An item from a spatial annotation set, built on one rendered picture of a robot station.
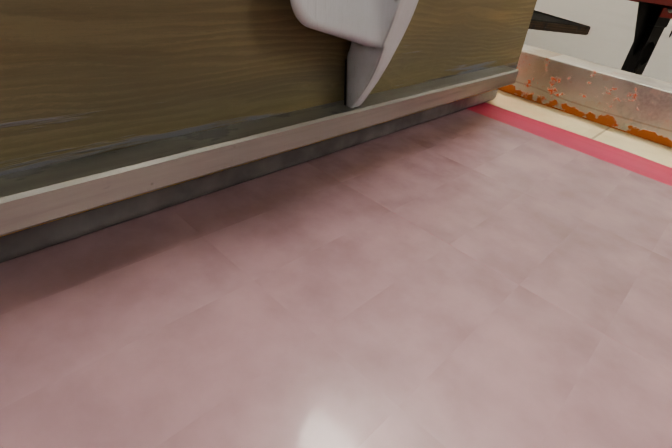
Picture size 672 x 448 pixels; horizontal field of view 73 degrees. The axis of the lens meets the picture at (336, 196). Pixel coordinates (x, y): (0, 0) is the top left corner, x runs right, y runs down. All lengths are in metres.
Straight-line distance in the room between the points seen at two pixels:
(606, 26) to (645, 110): 1.81
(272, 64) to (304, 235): 0.07
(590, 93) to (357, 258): 0.29
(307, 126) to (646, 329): 0.14
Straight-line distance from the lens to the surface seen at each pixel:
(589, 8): 2.23
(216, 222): 0.18
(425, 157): 0.26
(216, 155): 0.16
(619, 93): 0.42
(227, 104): 0.17
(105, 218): 0.18
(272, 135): 0.17
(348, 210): 0.19
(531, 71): 0.43
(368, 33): 0.19
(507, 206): 0.23
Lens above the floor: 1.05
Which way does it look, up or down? 30 degrees down
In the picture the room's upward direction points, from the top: 9 degrees clockwise
